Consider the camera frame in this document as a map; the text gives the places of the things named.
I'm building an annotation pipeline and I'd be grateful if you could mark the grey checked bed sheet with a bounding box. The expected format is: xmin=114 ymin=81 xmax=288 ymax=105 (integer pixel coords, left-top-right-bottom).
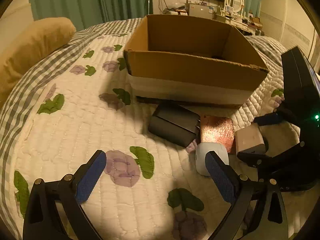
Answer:
xmin=0 ymin=17 xmax=288 ymax=240

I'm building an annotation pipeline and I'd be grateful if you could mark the white oval mirror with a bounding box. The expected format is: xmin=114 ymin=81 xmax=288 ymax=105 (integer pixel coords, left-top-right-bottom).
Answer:
xmin=225 ymin=0 xmax=244 ymax=14

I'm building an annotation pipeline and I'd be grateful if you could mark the black power adapter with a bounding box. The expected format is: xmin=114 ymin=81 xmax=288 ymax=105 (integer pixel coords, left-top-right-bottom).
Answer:
xmin=148 ymin=102 xmax=200 ymax=147

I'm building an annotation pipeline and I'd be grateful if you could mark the white charger block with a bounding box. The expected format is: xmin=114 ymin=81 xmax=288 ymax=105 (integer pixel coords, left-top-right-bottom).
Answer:
xmin=235 ymin=123 xmax=266 ymax=154

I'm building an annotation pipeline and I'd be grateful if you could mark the tan pillow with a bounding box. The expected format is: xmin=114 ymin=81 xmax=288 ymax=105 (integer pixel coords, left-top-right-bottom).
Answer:
xmin=1 ymin=17 xmax=76 ymax=106

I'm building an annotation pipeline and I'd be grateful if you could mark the white dressing table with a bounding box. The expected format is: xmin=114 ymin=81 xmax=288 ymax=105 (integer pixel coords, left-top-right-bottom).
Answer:
xmin=213 ymin=12 xmax=265 ymax=36

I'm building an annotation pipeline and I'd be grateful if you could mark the floral white quilt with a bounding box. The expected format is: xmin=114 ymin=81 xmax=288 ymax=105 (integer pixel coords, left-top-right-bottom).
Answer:
xmin=10 ymin=33 xmax=301 ymax=240

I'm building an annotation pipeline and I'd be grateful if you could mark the white louvered wardrobe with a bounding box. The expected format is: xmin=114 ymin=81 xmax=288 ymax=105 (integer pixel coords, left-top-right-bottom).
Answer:
xmin=260 ymin=0 xmax=319 ymax=65

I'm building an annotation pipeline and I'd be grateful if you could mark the brown cardboard box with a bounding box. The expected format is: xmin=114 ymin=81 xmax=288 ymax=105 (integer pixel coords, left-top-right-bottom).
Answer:
xmin=123 ymin=15 xmax=268 ymax=107

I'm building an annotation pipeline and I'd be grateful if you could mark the silver mini fridge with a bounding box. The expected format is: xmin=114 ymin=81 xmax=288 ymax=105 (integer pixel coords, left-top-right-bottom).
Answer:
xmin=188 ymin=4 xmax=213 ymax=20

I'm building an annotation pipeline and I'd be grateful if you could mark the green curtain left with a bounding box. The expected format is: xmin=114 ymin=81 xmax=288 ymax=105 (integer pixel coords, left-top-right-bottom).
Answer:
xmin=29 ymin=0 xmax=153 ymax=30

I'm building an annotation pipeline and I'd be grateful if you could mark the pink glitter notebook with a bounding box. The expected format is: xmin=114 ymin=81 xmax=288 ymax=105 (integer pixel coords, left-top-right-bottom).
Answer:
xmin=200 ymin=115 xmax=235 ymax=154

